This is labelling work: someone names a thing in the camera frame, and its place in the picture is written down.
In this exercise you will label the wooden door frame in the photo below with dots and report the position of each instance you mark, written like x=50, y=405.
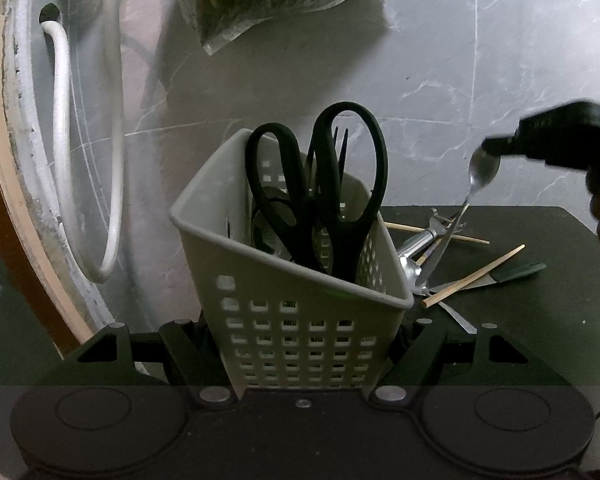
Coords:
x=15, y=280

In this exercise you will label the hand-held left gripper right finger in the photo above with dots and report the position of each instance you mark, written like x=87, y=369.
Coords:
x=420, y=350

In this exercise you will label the white perforated utensil basket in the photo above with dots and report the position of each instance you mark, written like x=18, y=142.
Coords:
x=200, y=260

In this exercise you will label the dark green box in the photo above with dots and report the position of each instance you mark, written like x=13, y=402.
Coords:
x=10, y=340

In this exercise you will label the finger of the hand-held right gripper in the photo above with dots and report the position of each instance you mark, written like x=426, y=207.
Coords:
x=500, y=146

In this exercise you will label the silver metal utensil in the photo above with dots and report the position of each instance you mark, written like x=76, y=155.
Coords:
x=457, y=317

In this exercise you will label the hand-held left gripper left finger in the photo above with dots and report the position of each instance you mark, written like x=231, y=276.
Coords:
x=185, y=350

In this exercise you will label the silver spoon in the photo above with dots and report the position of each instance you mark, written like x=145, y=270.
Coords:
x=482, y=172

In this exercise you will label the black fork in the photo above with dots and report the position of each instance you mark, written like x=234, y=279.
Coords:
x=344, y=147

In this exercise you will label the metal peeler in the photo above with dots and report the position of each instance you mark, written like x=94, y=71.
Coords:
x=420, y=242

